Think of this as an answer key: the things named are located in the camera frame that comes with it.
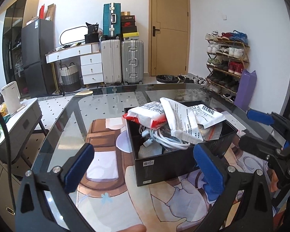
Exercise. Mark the anime printed desk mat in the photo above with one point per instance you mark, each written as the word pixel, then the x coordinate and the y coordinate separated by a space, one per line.
pixel 119 190

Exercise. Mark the black trash bin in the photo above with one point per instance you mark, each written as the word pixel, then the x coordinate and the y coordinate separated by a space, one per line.
pixel 167 79

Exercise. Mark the woven laundry basket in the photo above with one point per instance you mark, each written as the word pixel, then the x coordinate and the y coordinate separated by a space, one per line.
pixel 70 77

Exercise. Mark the white vanity desk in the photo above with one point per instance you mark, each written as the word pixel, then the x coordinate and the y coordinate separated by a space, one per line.
pixel 90 60

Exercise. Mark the oval mirror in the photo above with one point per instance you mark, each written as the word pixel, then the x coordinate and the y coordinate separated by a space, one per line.
pixel 73 35

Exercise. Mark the shoe rack with shoes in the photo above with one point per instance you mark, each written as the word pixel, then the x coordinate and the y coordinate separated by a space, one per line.
pixel 227 59

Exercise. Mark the black refrigerator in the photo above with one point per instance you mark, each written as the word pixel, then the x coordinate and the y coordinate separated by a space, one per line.
pixel 37 40

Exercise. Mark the purple bag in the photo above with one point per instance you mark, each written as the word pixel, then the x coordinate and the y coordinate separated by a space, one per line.
pixel 245 90

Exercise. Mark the white suitcase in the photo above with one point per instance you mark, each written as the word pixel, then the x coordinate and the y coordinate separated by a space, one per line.
pixel 111 61

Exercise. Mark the grey side table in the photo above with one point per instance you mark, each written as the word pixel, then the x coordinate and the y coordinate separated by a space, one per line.
pixel 21 126

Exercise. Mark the beige cabinet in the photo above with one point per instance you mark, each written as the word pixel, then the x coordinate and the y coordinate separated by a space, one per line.
pixel 7 212

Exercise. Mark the black cardboard box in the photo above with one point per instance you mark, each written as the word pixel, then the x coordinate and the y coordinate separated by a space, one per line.
pixel 169 165

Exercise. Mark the black bag on desk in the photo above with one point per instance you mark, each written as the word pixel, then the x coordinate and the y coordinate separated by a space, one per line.
pixel 92 36

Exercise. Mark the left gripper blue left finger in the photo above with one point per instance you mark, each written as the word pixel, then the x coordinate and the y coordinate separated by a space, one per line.
pixel 33 212

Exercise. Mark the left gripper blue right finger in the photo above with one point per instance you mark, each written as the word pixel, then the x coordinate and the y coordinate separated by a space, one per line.
pixel 254 212

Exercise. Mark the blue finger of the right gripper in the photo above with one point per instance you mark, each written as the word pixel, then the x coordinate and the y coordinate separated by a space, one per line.
pixel 279 123
pixel 265 150

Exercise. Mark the dark glass wardrobe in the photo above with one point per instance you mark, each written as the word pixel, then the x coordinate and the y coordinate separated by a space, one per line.
pixel 16 18

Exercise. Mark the white electric kettle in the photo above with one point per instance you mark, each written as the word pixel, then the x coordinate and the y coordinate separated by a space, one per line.
pixel 11 96

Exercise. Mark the red white snack packet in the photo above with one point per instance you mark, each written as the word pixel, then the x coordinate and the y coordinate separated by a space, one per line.
pixel 150 115

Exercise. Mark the left hand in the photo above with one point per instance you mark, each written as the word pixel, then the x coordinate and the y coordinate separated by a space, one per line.
pixel 135 228

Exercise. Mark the white printed medicine pouch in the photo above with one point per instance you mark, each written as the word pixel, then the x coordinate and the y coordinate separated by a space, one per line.
pixel 184 121

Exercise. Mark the silver suitcase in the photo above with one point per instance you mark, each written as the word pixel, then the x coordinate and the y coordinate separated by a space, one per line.
pixel 132 61

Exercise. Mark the wooden door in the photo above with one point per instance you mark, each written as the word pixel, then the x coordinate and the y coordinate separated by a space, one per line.
pixel 169 36

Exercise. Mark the stacked shoe boxes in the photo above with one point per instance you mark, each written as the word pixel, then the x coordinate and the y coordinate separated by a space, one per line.
pixel 128 26

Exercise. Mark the teal suitcase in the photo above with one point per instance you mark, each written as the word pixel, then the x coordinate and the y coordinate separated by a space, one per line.
pixel 112 20

